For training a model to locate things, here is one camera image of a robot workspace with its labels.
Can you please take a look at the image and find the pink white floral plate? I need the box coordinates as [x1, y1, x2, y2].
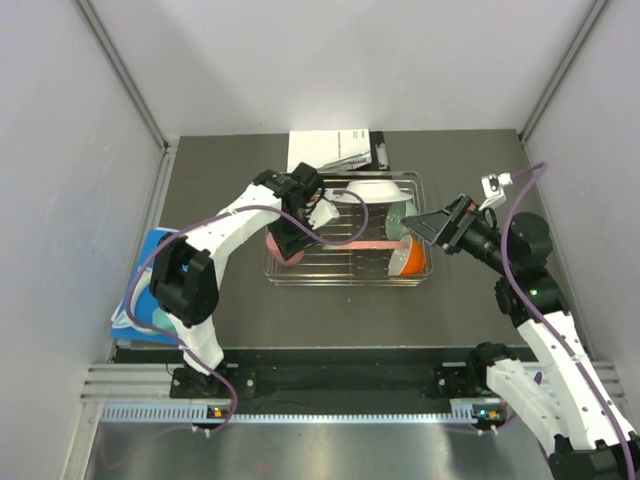
[322, 240, 411, 251]

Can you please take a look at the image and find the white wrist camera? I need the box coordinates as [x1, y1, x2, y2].
[306, 199, 340, 230]
[479, 172, 513, 211]

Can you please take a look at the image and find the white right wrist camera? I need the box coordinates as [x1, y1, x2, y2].
[479, 172, 513, 211]

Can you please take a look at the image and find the white fluted plate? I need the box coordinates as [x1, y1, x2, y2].
[345, 179, 406, 204]

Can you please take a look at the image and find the grey slotted cable duct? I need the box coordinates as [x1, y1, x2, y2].
[99, 398, 509, 425]

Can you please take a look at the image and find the chrome wire dish rack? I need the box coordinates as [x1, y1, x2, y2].
[264, 171, 433, 286]

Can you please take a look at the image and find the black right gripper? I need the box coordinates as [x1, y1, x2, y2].
[402, 194, 516, 276]

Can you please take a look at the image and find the pink plastic cup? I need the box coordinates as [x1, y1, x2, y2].
[266, 229, 306, 265]

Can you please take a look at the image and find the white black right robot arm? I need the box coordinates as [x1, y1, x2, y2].
[402, 195, 639, 479]

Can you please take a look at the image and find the mint green ceramic bowl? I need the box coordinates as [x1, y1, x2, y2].
[385, 200, 417, 241]

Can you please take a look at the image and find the white orange bowl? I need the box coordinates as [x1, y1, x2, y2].
[388, 234, 426, 276]

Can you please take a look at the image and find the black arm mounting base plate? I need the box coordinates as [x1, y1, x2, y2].
[170, 347, 490, 414]

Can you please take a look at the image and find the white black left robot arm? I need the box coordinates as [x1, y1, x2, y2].
[149, 163, 324, 397]

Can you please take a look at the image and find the white paper manual booklet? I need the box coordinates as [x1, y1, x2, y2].
[286, 128, 372, 173]

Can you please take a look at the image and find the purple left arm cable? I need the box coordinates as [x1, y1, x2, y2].
[99, 188, 371, 441]

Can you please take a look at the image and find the black clipboard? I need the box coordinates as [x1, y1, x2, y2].
[370, 131, 390, 171]

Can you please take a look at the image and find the aluminium frame rail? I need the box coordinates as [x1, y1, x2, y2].
[59, 359, 640, 480]

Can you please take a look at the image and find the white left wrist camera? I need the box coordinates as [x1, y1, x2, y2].
[306, 199, 340, 230]

